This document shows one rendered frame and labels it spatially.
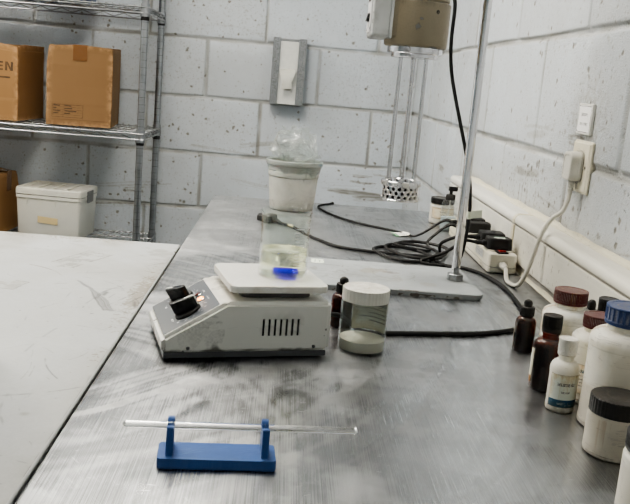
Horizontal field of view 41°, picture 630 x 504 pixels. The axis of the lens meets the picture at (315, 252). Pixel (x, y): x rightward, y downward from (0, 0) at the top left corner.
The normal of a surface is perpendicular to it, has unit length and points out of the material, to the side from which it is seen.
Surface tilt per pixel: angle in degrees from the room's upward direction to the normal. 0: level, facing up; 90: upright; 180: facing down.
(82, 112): 89
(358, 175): 90
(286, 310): 90
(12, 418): 0
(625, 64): 90
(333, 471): 0
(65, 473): 0
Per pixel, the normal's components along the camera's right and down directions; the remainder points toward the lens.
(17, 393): 0.08, -0.98
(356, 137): 0.03, 0.20
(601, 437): -0.65, 0.10
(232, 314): 0.29, 0.22
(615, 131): -1.00, -0.07
